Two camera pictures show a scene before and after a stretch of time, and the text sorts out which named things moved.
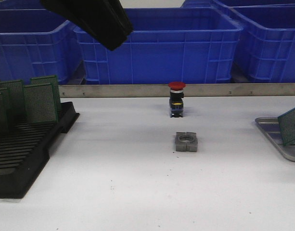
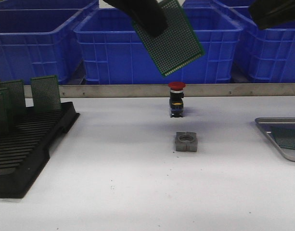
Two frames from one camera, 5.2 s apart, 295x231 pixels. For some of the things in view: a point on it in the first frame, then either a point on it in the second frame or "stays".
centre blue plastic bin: [169, 46] stays
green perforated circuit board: [287, 124] -> [288, 136]
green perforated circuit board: [40, 104] -> [178, 46]
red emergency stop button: [176, 100] stays
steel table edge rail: [191, 90] stays
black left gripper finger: [99, 19] -> [149, 14]
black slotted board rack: [17, 163] stays
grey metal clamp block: [186, 141] stays
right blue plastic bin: [269, 50] stays
